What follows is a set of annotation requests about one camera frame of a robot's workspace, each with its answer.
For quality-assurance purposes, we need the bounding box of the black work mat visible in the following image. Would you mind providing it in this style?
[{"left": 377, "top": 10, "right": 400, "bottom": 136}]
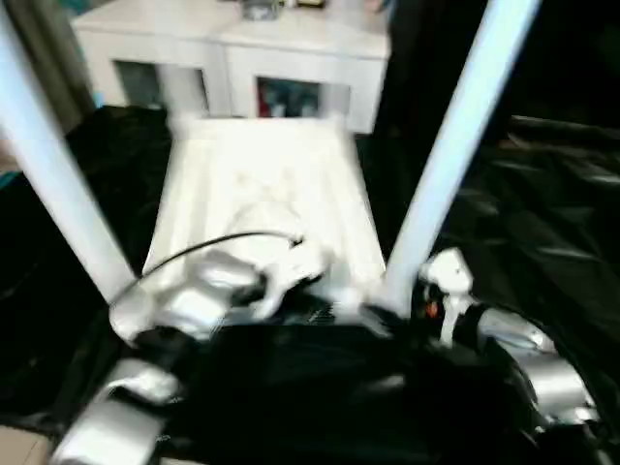
[{"left": 0, "top": 101, "right": 620, "bottom": 465}]

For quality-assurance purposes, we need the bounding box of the grey metal rod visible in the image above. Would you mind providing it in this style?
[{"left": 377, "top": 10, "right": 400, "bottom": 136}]
[{"left": 510, "top": 114, "right": 620, "bottom": 140}]

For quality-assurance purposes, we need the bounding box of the white glass-door cabinet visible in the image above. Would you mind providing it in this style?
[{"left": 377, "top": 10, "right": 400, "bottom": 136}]
[{"left": 71, "top": 0, "right": 392, "bottom": 136}]

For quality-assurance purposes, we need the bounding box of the black backdrop cloth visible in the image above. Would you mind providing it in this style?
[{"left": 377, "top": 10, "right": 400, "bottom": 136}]
[{"left": 374, "top": 0, "right": 620, "bottom": 142}]

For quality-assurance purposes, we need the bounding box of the grey patterned ornament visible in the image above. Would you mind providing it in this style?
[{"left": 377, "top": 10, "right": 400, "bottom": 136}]
[{"left": 241, "top": 0, "right": 283, "bottom": 20}]

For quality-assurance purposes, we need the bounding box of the grey curtain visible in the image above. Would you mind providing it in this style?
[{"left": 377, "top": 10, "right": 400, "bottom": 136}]
[{"left": 18, "top": 0, "right": 94, "bottom": 133}]

